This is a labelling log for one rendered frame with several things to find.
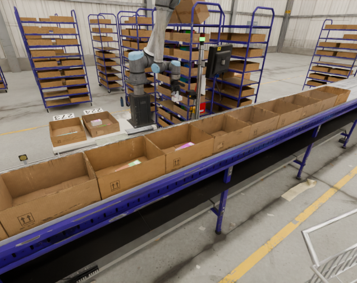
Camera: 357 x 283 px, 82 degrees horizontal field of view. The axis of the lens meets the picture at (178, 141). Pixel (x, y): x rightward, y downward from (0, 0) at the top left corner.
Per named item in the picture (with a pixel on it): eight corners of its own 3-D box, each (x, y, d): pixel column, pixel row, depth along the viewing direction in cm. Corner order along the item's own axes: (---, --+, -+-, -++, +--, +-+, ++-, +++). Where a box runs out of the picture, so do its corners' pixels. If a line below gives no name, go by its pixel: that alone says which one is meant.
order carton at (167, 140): (188, 141, 169) (188, 122, 161) (212, 158, 148) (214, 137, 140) (145, 155, 149) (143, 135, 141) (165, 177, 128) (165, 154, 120)
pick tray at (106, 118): (108, 118, 239) (107, 110, 234) (120, 131, 212) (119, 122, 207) (82, 124, 225) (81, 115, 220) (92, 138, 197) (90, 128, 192)
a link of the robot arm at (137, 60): (126, 71, 204) (124, 51, 195) (137, 68, 216) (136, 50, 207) (137, 73, 197) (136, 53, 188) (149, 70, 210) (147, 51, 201)
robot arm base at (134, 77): (125, 80, 212) (124, 70, 207) (141, 77, 223) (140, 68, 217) (134, 84, 200) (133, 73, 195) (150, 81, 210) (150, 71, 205)
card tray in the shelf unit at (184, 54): (173, 56, 288) (173, 48, 283) (190, 55, 303) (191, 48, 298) (190, 60, 259) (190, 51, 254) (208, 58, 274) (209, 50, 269)
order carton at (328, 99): (307, 101, 268) (312, 88, 260) (332, 108, 247) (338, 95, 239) (291, 107, 248) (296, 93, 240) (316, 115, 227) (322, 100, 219)
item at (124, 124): (137, 112, 267) (137, 109, 266) (157, 129, 225) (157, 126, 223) (49, 128, 221) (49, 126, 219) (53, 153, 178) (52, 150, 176)
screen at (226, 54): (219, 94, 261) (229, 44, 231) (232, 97, 253) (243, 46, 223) (201, 103, 227) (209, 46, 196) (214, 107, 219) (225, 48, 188)
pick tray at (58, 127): (81, 125, 222) (79, 116, 217) (87, 140, 194) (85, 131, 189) (51, 130, 209) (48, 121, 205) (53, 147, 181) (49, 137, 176)
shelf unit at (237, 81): (250, 133, 381) (277, 8, 285) (232, 140, 356) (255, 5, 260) (213, 116, 450) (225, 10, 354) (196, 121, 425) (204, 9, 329)
